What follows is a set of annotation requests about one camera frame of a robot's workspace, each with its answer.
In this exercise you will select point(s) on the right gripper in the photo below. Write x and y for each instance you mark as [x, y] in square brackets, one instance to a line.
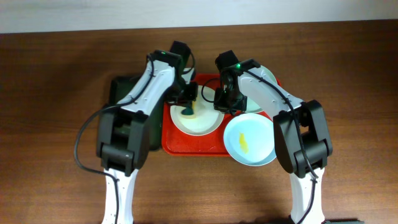
[222, 105]

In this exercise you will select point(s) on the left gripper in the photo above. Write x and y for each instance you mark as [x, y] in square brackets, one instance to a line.
[188, 101]

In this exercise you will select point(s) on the green yellow sponge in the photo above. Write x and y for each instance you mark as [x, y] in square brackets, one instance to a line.
[188, 111]

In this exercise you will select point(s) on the white round plate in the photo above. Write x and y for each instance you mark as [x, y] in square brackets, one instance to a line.
[204, 120]

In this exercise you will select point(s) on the light blue round plate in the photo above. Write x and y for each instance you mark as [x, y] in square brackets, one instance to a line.
[249, 139]

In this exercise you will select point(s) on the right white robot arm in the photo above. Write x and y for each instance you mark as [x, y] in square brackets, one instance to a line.
[301, 135]

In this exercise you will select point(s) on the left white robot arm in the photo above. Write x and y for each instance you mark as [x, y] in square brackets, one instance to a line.
[130, 126]

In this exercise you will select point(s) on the red plastic tray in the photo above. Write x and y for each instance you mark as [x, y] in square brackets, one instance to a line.
[177, 143]

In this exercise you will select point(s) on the black plastic tray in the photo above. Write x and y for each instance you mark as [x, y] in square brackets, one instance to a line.
[120, 87]

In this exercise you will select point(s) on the mint green round plate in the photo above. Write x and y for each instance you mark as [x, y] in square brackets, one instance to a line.
[254, 89]

